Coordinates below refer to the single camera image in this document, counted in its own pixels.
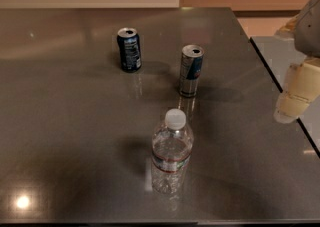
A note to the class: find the grey rounded gripper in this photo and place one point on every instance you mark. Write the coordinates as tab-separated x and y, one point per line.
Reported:
309	32

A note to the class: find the clear plastic water bottle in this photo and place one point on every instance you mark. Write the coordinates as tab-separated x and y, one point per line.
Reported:
172	143

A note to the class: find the dark blue soda can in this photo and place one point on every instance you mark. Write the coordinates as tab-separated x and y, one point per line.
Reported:
129	47

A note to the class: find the grey side table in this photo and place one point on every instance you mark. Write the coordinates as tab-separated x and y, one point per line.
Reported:
277	55

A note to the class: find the silver blue energy drink can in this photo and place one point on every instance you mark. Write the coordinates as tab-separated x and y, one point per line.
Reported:
190	69

